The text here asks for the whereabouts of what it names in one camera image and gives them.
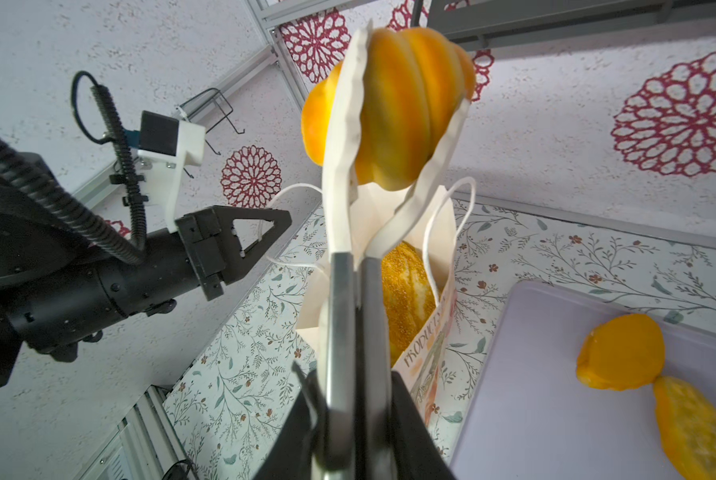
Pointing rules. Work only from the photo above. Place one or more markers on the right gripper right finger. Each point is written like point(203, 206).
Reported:
point(392, 439)

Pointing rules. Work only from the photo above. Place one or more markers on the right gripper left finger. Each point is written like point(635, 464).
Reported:
point(334, 455)

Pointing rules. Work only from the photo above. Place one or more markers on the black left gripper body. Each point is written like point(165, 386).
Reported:
point(58, 291)

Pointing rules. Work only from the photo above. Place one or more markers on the white paper bag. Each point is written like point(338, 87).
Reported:
point(420, 364)

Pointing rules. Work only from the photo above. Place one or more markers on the yellow elongated bread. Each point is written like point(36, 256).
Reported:
point(687, 425)

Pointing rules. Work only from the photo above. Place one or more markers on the orange round flat bread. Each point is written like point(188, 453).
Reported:
point(627, 352)

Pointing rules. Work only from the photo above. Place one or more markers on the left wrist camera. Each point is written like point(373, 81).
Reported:
point(168, 145)

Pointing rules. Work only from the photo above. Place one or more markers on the black wire wall rack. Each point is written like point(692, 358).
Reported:
point(211, 109)

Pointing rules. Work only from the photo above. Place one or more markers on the grey metal wall shelf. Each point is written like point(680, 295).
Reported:
point(476, 25)

